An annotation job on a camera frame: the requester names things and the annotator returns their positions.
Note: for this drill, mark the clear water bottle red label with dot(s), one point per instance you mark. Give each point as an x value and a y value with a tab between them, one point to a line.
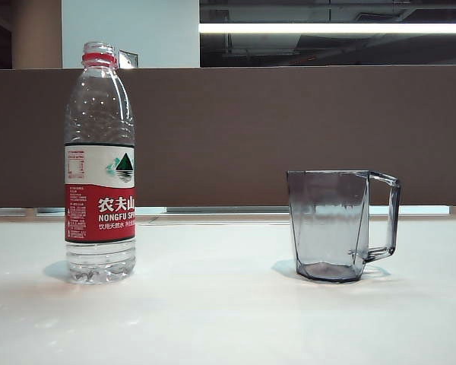
99	205

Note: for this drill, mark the brown desk partition panel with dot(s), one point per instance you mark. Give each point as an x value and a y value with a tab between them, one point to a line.
228	133

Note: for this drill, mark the grey transparent plastic cup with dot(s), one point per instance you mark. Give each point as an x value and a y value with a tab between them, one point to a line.
327	228

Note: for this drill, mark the small white grey sign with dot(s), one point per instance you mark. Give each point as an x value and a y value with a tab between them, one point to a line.
131	60

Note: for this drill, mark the long ceiling light strip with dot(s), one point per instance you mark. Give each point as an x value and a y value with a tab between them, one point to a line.
327	28

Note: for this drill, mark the beige round pillar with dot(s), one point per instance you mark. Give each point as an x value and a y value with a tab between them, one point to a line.
36	34

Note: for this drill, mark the beige partition bracket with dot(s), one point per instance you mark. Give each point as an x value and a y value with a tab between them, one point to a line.
30	211
455	210

